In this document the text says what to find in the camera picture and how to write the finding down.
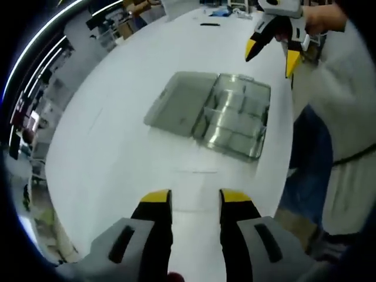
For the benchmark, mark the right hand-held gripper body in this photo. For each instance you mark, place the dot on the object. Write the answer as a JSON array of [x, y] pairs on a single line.
[[282, 7]]

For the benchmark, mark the grey transparent guide fixture box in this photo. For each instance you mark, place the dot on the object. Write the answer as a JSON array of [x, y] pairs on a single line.
[[176, 102]]

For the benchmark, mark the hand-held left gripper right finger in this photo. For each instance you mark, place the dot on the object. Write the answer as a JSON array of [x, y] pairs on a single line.
[[258, 252]]

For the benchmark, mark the blue cloth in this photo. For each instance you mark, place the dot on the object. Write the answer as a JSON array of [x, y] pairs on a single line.
[[220, 12]]

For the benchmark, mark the person's cream shirt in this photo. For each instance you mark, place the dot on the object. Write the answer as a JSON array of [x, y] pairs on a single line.
[[346, 102]]

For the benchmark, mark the black marker pen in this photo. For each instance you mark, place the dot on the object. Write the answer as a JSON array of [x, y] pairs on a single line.
[[210, 25]]

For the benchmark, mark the person's right hand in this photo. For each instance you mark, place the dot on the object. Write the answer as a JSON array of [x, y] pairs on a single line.
[[323, 17]]

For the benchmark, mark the white partition board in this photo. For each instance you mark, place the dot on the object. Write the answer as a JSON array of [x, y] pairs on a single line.
[[179, 8]]

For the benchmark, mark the cardboard box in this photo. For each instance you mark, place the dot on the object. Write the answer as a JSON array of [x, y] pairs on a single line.
[[126, 30]]

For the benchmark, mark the person's left hand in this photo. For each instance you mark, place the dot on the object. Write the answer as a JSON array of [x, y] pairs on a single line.
[[174, 277]]

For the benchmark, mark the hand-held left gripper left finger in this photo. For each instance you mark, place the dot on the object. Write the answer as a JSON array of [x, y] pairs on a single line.
[[123, 252]]

